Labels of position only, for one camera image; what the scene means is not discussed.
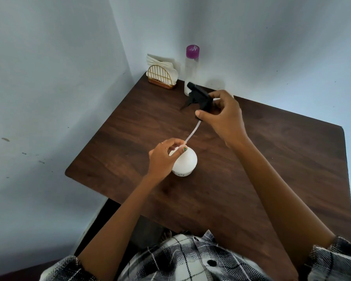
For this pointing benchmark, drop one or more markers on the white spray bottle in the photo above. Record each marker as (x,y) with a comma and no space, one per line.
(187,163)

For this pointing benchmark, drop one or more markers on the person's right hand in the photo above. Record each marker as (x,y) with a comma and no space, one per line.
(229,122)

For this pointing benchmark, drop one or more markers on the white paper napkins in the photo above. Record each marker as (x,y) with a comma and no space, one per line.
(163,61)

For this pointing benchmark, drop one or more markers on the person's bare foot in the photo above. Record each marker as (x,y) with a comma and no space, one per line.
(165,234)

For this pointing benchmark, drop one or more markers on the person's left hand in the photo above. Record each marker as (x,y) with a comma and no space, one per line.
(161,163)

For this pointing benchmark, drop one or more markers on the purple bottle cap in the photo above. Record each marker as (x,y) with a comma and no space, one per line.
(192,51)

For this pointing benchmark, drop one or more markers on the black white plaid shirt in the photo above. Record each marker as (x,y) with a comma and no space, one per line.
(178,257)

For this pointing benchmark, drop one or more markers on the black spray trigger head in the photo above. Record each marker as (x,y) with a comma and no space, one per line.
(200,97)

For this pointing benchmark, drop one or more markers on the person's right forearm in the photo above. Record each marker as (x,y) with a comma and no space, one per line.
(280,201)

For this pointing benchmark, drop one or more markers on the person's left forearm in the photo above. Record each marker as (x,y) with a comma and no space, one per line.
(117,231)

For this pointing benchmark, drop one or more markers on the tall frosted clear bottle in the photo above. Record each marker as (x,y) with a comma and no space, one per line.
(191,70)

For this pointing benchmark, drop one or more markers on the dark wooden table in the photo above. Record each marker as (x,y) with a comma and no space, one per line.
(295,158)

